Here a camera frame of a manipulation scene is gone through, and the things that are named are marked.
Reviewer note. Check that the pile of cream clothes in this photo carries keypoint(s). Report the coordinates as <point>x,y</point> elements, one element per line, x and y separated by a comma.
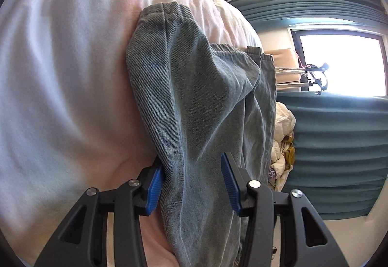
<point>283,142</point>

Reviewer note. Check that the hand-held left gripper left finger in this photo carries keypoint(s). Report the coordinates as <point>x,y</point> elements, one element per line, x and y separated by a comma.
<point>154,186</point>

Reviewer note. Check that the metal clothes rack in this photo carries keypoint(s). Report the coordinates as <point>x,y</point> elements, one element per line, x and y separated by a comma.
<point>303,75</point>

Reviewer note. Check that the white bed sheet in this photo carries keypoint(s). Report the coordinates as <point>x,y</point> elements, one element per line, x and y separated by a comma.
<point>69,72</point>

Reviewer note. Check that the cardboard box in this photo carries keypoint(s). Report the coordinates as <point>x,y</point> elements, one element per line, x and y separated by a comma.
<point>283,56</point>

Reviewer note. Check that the window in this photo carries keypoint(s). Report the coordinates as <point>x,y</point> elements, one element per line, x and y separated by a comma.
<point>341,65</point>

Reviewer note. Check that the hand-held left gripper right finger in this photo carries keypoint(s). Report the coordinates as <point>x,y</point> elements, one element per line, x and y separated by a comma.
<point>231,182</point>

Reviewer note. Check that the teal curtain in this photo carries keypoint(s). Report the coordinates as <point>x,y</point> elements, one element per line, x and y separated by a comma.
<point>330,151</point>

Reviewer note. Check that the blue denim jeans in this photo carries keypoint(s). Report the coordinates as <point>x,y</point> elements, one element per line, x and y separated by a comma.
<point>194,121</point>

